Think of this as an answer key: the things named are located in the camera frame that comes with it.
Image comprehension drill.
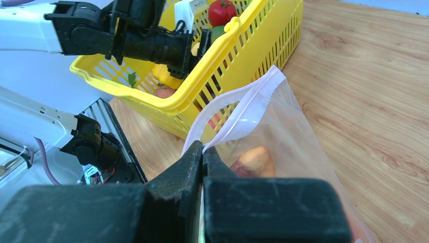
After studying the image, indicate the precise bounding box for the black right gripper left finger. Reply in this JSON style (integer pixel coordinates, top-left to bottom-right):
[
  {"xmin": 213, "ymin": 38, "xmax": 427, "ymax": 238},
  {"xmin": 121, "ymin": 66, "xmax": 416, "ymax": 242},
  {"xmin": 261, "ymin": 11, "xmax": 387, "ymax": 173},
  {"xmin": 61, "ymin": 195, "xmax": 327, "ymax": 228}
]
[{"xmin": 1, "ymin": 141, "xmax": 203, "ymax": 242}]

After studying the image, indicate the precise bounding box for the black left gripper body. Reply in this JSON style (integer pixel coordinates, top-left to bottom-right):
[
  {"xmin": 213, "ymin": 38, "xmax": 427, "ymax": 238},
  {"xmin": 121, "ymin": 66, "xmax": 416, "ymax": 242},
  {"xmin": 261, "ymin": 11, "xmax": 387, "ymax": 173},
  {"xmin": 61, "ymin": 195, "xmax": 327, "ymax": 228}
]
[{"xmin": 122, "ymin": 29, "xmax": 212, "ymax": 79}]

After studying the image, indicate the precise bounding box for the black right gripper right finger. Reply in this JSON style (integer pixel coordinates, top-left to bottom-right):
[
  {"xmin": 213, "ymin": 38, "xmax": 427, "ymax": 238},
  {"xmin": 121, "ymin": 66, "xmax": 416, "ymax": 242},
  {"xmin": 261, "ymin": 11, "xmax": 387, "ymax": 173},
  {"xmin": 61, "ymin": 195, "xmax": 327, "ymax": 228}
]
[{"xmin": 202, "ymin": 148, "xmax": 352, "ymax": 242}]

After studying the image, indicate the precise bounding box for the clear zip top bag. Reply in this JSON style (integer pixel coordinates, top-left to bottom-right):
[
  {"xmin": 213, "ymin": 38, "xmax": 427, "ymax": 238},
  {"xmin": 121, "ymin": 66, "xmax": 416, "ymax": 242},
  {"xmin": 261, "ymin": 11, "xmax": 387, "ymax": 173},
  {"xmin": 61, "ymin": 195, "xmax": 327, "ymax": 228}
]
[{"xmin": 184, "ymin": 66, "xmax": 374, "ymax": 242}]

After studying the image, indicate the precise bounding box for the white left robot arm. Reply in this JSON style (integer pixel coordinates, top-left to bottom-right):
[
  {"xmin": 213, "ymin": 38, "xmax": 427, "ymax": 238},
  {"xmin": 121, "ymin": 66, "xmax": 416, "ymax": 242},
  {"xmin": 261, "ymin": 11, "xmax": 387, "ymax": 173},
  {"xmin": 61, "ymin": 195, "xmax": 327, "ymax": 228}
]
[{"xmin": 1, "ymin": 1, "xmax": 206, "ymax": 180}]

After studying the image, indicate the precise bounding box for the yellow bell pepper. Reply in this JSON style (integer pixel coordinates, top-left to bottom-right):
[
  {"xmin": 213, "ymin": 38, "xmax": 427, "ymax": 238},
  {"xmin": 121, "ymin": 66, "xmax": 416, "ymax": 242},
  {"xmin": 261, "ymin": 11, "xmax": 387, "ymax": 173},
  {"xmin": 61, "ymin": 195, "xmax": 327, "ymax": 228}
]
[{"xmin": 151, "ymin": 64, "xmax": 184, "ymax": 90}]

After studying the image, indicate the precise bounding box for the green leafy vegetable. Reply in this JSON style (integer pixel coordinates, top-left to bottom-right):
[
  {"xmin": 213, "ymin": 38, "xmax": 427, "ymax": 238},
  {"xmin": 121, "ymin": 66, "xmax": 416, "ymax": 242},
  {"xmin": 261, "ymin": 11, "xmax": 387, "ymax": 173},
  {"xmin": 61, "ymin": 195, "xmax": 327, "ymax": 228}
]
[{"xmin": 210, "ymin": 25, "xmax": 225, "ymax": 43}]

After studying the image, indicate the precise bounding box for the red tomato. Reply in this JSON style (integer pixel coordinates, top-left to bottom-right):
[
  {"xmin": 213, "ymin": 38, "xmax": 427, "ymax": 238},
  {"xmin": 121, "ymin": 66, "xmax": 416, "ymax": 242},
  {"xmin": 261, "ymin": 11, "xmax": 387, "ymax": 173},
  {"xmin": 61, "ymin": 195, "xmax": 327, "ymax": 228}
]
[{"xmin": 208, "ymin": 0, "xmax": 237, "ymax": 27}]

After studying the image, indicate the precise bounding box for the red chili pepper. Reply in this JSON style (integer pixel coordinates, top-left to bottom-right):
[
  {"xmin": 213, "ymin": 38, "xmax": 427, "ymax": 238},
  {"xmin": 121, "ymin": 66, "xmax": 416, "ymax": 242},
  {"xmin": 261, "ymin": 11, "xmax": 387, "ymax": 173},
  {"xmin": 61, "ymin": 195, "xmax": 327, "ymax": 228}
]
[{"xmin": 194, "ymin": 106, "xmax": 226, "ymax": 131}]

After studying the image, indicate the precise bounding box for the yellow plastic basket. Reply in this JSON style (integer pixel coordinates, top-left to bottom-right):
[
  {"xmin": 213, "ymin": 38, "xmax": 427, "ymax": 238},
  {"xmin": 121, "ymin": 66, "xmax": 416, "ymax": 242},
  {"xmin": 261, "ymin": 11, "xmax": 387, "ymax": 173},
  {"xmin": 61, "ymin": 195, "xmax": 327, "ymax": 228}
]
[{"xmin": 70, "ymin": 1, "xmax": 304, "ymax": 138}]

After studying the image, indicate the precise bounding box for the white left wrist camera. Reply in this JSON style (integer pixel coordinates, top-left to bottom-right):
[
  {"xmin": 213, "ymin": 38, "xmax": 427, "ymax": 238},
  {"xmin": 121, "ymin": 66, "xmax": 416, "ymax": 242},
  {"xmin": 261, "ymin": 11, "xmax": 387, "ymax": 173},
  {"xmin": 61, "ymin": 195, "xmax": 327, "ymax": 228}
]
[{"xmin": 174, "ymin": 0, "xmax": 209, "ymax": 33}]

